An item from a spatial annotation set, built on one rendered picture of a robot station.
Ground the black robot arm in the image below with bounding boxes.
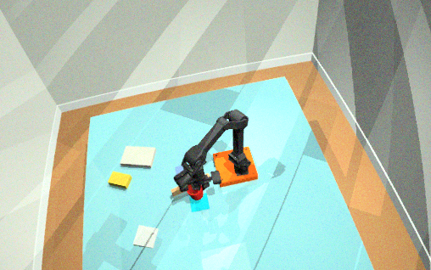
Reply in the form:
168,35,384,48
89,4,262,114
174,109,252,188

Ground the tan wooden bar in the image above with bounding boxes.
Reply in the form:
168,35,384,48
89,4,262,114
171,173,210,197

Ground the yellow flat block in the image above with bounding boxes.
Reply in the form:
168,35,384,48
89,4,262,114
108,171,132,189

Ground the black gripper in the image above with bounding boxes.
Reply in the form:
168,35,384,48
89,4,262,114
180,171,221,192

